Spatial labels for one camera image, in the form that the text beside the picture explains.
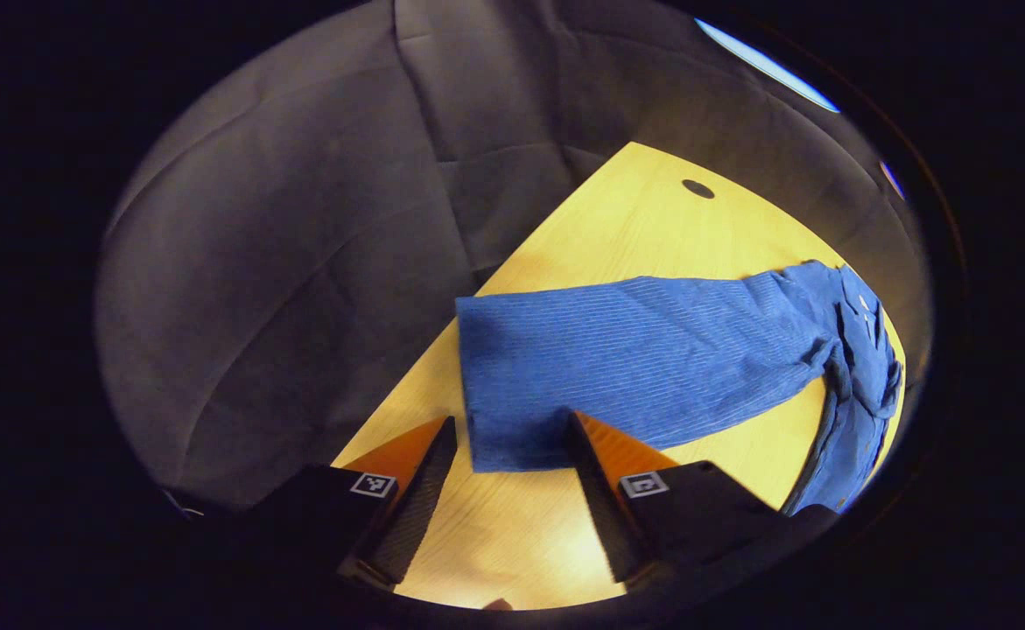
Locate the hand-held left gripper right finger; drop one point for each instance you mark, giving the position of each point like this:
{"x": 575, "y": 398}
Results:
{"x": 595, "y": 499}

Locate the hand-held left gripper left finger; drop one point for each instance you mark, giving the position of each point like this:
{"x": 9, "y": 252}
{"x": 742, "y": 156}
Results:
{"x": 424, "y": 499}

